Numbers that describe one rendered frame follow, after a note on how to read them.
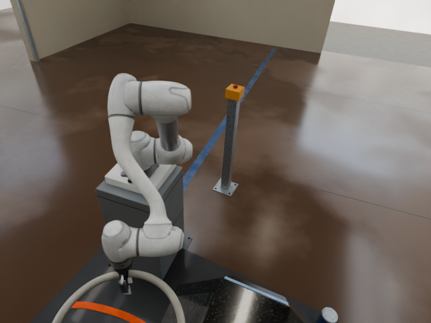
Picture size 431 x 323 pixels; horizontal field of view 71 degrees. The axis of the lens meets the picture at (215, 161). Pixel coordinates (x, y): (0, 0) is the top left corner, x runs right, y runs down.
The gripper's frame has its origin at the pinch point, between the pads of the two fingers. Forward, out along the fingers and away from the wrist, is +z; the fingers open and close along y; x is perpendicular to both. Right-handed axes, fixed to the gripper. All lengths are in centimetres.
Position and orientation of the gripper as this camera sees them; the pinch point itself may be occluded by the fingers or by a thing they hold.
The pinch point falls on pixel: (127, 284)
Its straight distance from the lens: 147.4
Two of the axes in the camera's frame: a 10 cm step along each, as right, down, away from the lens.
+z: -0.8, 7.5, 6.6
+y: 1.0, 6.6, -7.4
